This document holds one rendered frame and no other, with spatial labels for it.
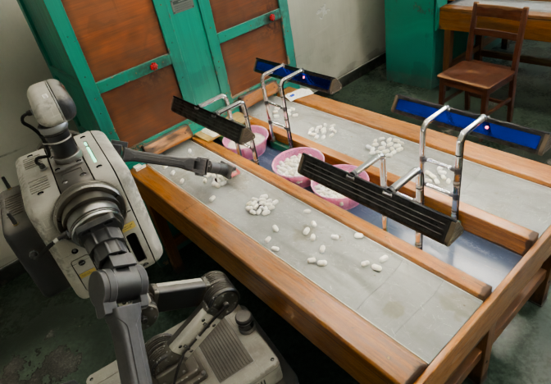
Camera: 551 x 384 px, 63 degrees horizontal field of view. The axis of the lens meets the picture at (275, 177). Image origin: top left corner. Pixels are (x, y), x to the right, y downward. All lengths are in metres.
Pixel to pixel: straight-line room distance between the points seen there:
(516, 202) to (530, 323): 0.76
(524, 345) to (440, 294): 0.92
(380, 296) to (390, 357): 0.25
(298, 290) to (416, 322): 0.40
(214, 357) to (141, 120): 1.32
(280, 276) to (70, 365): 1.50
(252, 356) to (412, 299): 0.65
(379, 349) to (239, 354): 0.63
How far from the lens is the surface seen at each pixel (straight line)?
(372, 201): 1.46
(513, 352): 2.46
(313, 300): 1.59
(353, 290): 1.64
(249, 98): 2.84
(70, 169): 1.24
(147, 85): 2.53
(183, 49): 2.59
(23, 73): 3.15
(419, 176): 1.54
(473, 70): 3.86
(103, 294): 1.01
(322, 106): 2.75
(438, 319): 1.57
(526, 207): 2.01
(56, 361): 2.89
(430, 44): 4.46
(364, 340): 1.48
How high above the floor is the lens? 1.98
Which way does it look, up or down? 34 degrees down
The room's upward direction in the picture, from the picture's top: 12 degrees counter-clockwise
